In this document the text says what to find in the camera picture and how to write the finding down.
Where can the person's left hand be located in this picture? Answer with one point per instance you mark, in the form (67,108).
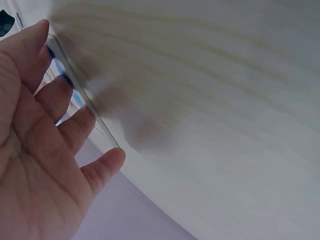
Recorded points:
(35,160)

